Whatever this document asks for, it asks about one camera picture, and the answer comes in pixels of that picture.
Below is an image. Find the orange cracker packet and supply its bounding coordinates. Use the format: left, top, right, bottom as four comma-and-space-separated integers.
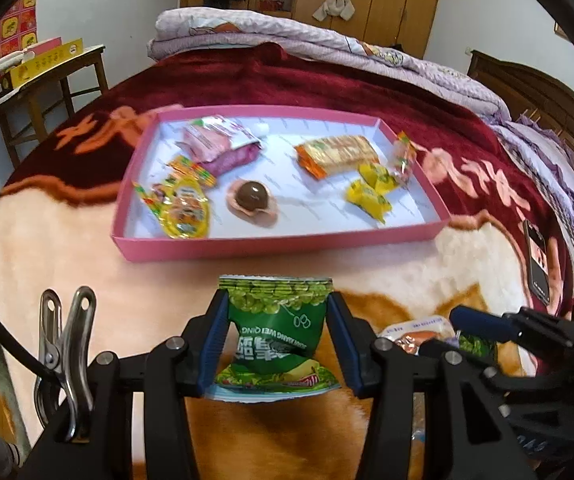
294, 135, 382, 181

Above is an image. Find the folded lilac quilt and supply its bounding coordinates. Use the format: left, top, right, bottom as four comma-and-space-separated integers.
147, 7, 512, 123

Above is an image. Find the wooden side table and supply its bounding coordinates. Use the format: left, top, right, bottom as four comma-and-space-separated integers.
0, 45, 110, 168

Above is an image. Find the chocolate ball packet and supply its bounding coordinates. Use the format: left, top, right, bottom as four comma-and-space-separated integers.
225, 178, 280, 228

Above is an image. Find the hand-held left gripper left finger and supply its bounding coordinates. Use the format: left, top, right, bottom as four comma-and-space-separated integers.
19, 289, 232, 480

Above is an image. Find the maroon and cream blanket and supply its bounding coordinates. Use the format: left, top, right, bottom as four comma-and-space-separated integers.
0, 42, 574, 480

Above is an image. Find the small green snack packet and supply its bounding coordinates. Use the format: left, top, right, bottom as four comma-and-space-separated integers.
457, 330, 498, 361

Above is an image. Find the beige hanging cloth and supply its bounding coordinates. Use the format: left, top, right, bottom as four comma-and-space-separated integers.
313, 0, 356, 23

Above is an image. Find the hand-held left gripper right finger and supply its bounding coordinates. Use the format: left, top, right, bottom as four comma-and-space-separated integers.
326, 291, 538, 480

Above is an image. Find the white paper roll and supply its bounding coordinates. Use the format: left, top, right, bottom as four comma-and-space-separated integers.
0, 47, 32, 73

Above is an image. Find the yellow jelly cup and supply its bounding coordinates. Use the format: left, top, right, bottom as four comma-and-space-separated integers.
159, 180, 212, 239

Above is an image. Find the metal spring clip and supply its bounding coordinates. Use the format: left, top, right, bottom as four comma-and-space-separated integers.
34, 286, 98, 443

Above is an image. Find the pink cardboard box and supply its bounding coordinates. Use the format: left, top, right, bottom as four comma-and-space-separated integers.
111, 105, 452, 263

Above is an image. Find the clear blue-edged snack packet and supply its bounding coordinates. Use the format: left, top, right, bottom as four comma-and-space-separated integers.
378, 315, 455, 358

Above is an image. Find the pink box lid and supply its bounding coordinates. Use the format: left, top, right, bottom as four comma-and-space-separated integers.
32, 36, 62, 56

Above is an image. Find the colourful skewer gummy packet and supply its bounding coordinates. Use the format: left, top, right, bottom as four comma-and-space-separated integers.
389, 131, 418, 191

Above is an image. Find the dark wooden headboard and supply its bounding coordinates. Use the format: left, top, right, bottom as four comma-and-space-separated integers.
468, 50, 574, 158

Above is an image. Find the yellow cardboard box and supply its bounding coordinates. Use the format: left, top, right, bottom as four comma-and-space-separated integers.
9, 37, 85, 88

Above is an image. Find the burger gummy packet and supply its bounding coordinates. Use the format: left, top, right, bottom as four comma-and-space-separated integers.
133, 155, 218, 221

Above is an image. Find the green pea snack packet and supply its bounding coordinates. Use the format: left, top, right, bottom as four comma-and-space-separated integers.
206, 275, 340, 403

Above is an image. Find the pink snack packet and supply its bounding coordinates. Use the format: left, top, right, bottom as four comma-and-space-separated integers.
177, 116, 262, 177

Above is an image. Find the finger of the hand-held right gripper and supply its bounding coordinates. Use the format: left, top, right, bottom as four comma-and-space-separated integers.
449, 305, 574, 356
419, 338, 518, 396

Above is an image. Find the lilac frilled pillow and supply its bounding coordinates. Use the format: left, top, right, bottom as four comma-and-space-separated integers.
489, 115, 574, 233

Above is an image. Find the black smartphone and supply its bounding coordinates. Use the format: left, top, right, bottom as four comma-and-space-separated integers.
523, 219, 552, 306

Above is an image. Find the yellow candy packet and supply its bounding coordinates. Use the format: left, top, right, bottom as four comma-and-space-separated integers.
344, 181, 392, 223
358, 162, 402, 193

